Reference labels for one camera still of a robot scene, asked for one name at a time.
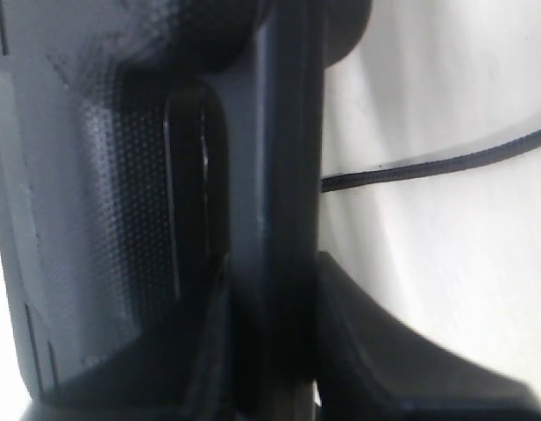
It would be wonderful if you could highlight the black plastic carrying case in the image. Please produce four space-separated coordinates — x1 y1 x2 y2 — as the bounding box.
0 1 372 420

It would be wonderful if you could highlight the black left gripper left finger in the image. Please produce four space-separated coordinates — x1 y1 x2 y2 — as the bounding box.
15 252 232 420

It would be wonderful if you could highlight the black braided rope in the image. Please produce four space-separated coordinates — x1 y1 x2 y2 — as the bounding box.
321 125 541 194

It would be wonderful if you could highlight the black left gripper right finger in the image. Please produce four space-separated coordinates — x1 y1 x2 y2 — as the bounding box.
316 253 541 420

